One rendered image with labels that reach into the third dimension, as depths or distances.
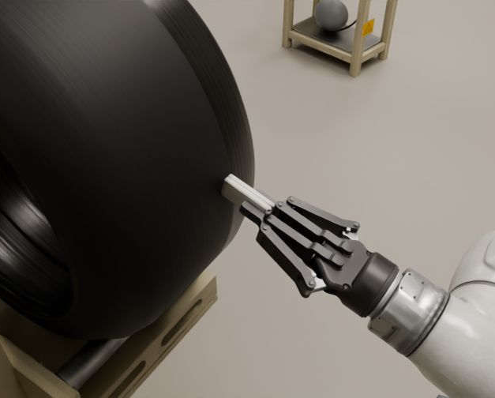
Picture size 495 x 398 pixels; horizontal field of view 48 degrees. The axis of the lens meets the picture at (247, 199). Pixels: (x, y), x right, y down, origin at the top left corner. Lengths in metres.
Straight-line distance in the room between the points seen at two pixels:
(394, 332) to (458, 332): 0.07
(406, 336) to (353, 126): 2.46
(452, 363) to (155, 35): 0.49
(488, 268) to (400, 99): 2.64
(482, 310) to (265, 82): 2.84
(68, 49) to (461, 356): 0.52
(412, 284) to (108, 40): 0.43
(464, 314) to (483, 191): 2.16
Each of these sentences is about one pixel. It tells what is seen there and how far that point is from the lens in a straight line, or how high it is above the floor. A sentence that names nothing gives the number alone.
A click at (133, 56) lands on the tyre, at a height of 1.40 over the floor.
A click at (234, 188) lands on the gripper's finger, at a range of 0.69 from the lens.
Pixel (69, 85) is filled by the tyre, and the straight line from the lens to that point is 0.59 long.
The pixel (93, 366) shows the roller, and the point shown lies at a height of 0.91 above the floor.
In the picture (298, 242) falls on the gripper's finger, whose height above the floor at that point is 1.21.
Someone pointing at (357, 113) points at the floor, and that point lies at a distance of 3.17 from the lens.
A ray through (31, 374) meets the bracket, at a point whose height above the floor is 0.95.
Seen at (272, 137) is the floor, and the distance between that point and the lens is 2.93.
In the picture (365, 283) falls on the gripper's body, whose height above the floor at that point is 1.20.
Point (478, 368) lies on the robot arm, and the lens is 0.65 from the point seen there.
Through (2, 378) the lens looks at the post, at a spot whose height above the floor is 0.94.
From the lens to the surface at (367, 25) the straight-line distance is 3.40.
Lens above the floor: 1.68
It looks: 42 degrees down
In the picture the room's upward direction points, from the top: straight up
